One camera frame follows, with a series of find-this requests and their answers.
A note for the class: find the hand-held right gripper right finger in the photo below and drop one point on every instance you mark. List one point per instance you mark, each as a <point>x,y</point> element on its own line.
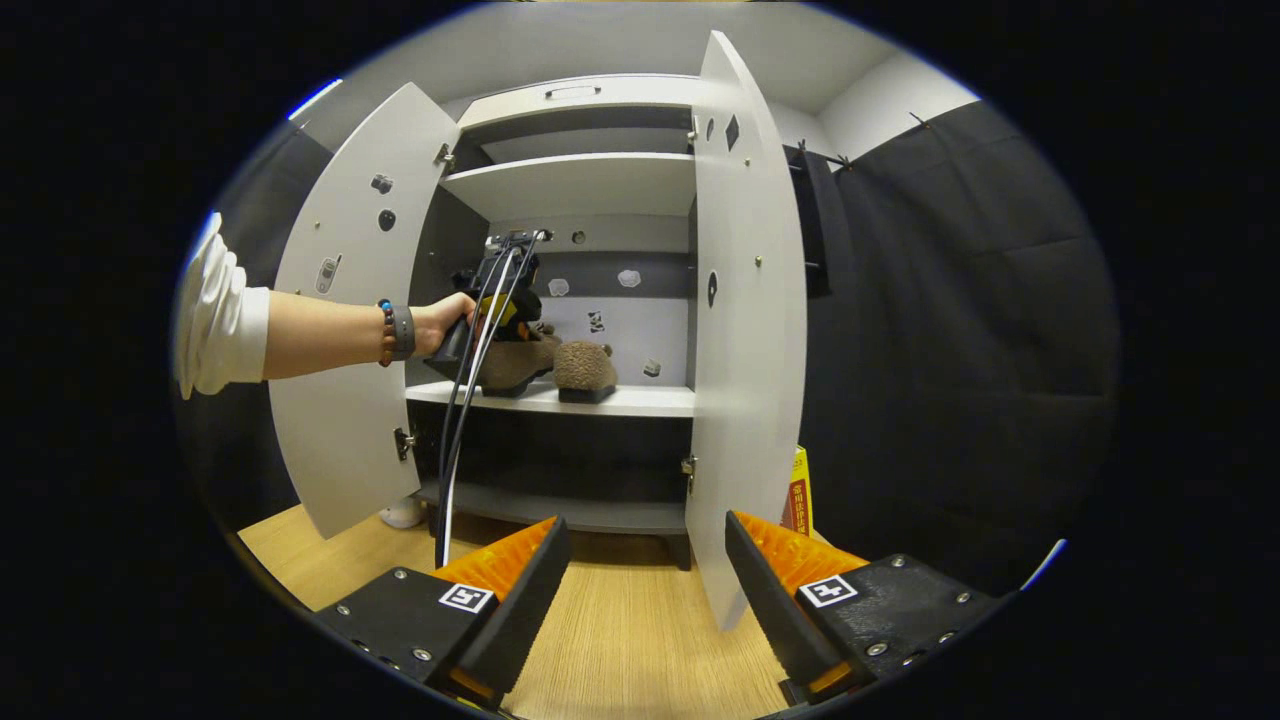
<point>775,620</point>

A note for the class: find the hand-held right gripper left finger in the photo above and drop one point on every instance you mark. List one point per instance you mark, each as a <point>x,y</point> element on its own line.
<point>520,620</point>

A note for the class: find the brown fuzzy shoe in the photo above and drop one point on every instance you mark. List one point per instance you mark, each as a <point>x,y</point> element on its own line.
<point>585,368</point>
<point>520,365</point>

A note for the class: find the white shoe cabinet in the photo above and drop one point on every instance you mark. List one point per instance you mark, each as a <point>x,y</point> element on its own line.
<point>640,400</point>

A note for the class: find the white cabinet door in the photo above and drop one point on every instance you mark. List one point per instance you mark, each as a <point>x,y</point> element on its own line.
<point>745,400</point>
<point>340,460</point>

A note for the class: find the grey cabinet base shelf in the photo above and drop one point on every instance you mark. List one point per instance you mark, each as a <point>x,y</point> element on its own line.
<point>560,512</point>

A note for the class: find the white cabinet shelf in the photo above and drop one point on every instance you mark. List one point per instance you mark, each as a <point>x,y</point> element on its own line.
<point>640,400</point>
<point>580,185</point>

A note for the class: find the grey wristband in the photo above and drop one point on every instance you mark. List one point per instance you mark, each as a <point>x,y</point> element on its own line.
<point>404,332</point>

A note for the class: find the yellow red carton box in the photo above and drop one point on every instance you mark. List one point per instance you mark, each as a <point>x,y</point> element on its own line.
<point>798,495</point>

